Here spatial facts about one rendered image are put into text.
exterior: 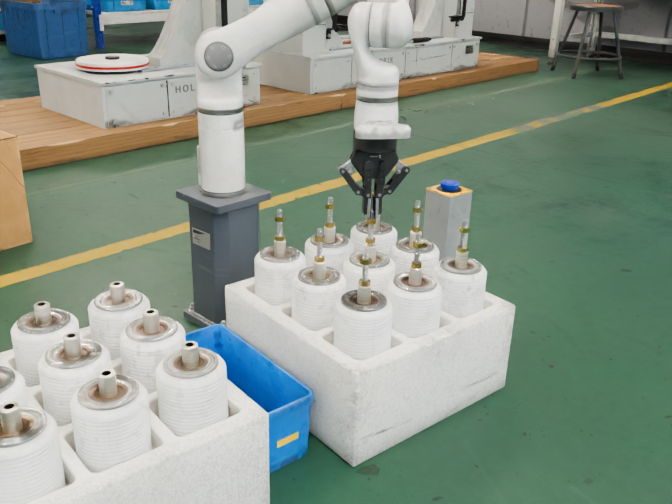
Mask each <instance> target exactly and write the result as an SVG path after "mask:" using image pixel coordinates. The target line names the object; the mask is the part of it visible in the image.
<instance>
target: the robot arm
mask: <svg viewBox="0 0 672 504"><path fill-rule="evenodd" d="M356 1H358V0H267V1H266V2H265V3H264V4H262V5H261V6H260V7H259V8H258V9H256V10H255V11H254V12H252V13H251V14H249V15H247V16H245V17H244V18H242V19H240V20H237V21H235V22H233V23H231V24H229V25H227V26H225V27H211V28H208V29H206V30H204V31H203V32H202V33H201V34H200V35H199V37H198V38H197V40H196V43H195V50H194V57H195V67H196V92H197V113H198V132H199V145H198V146H197V160H198V180H199V190H201V192H202V194H203V195H205V196H208V197H213V198H232V197H237V196H240V195H242V194H244V193H245V148H244V111H243V86H242V68H243V67H244V66H245V65H247V64H248V63H249V62H251V61H252V60H254V59H255V58H256V57H258V56H259V55H261V54H262V53H264V52H265V51H267V50H268V49H270V48H272V47H273V46H275V45H277V44H279V43H282V42H284V41H286V40H288V39H290V38H293V37H295V36H297V35H299V34H300V33H302V32H304V31H306V30H308V29H310V28H312V27H314V26H316V25H317V24H320V23H321V22H323V21H325V20H326V19H328V18H330V17H332V16H333V15H335V14H336V13H338V12H340V11H341V10H343V9H344V8H346V7H348V6H349V5H351V4H353V3H354V2H356ZM348 31H349V36H350V40H351V44H352V48H353V52H354V57H355V62H356V70H357V89H356V105H355V111H354V134H353V151H352V154H351V155H350V160H349V161H347V162H346V163H345V164H340V165H339V166H338V170H339V172H340V174H341V175H342V177H343V178H344V179H345V181H346V182H347V183H348V185H349V186H350V187H351V189H352V190H353V191H354V193H355V194H356V195H361V196H363V201H362V211H363V214H364V215H365V216H366V218H371V208H372V198H371V186H372V179H374V180H375V184H374V195H373V211H374V218H378V214H381V212H382V198H383V196H384V195H387V194H388V195H390V194H392V193H393V192H394V190H395V189H396V188H397V187H398V185H399V184H400V183H401V182H402V180H403V179H404V178H405V177H406V176H407V174H408V173H409V172H410V168H409V167H408V166H407V164H405V163H402V162H401V161H399V157H398V155H397V152H396V148H397V139H407V138H410V132H411V128H410V127H409V126H408V125H407V124H398V85H399V70H398V68H397V66H395V65H394V64H391V63H388V62H384V61H381V60H378V59H376V58H375V57H374V56H373V55H372V53H371V51H370V47H372V48H390V49H397V48H401V47H403V46H405V45H406V44H407V43H408V42H409V41H410V39H411V37H412V33H413V19H412V14H411V10H410V7H409V0H367V2H359V3H357V4H355V5H354V6H353V7H352V9H351V11H350V13H349V16H348ZM395 165H396V167H395ZM352 166H354V168H355V169H356V170H357V172H358V173H359V175H360V176H361V177H362V187H361V186H359V185H358V184H357V183H356V181H355V180H354V179H353V177H352V176H351V174H352V173H353V170H352ZM394 167H395V169H394V171H395V173H394V174H393V175H392V177H391V178H390V179H389V180H388V182H387V183H386V184H385V177H387V176H388V174H389V173H390V172H391V170H392V169H393V168H394Z"/></svg>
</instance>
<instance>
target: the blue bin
mask: <svg viewBox="0 0 672 504"><path fill-rule="evenodd" d="M185 339H186V341H195V342H197V343H198V347H199V348H205V349H208V350H211V351H213V352H214V353H216V354H218V355H219V356H220V357H221V358H222V359H223V360H224V361H225V363H226V370H227V372H226V373H227V379H228V380H229V381H230V382H232V383H233V384H234V385H235V386H236V387H238V388H239V389H240V390H241V391H242V392H243V393H245V394H246V395H247V396H248V397H249V398H251V399H252V400H253V401H254V402H255V403H257V404H258V405H259V406H260V407H261V408H263V409H264V410H265V411H266V412H267V413H268V415H269V474H270V473H272V472H274V471H276V470H278V469H280V468H282V467H284V466H286V465H288V464H290V463H292V462H294V461H296V460H298V459H300V458H302V457H304V456H305V455H306V454H307V450H308V436H309V422H310V408H311V403H312V402H313V399H314V394H313V391H312V390H311V389H310V388H308V387H307V386H306V385H304V384H303V383H301V382H300V381H299V380H297V379H296V378H295V377H293V376H292V375H291V374H289V373H288V372H287V371H285V370H284V369H283V368H281V367H280V366H278V365H277V364H276V363H274V362H273V361H272V360H270V359H269V358H268V357H266V356H265V355H264V354H262V353H261V352H260V351H258V350H257V349H255V348H254V347H253V346H251V345H250V344H249V343H247V342H246V341H245V340H243V339H242V338H241V337H239V336H238V335H237V334H235V333H234V332H232V331H231V330H230V329H228V328H227V327H226V326H224V325H222V324H213V325H210V326H207V327H204V328H201V329H198V330H195V331H192V332H189V333H186V334H185Z"/></svg>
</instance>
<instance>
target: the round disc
mask: <svg viewBox="0 0 672 504"><path fill-rule="evenodd" d="M75 64H76V67H77V68H78V69H81V70H85V71H90V72H94V73H128V72H134V71H137V70H141V69H145V68H147V67H148V66H149V59H148V58H147V57H145V56H141V55H133V54H97V55H88V56H83V57H79V58H77V59H76V62H75Z"/></svg>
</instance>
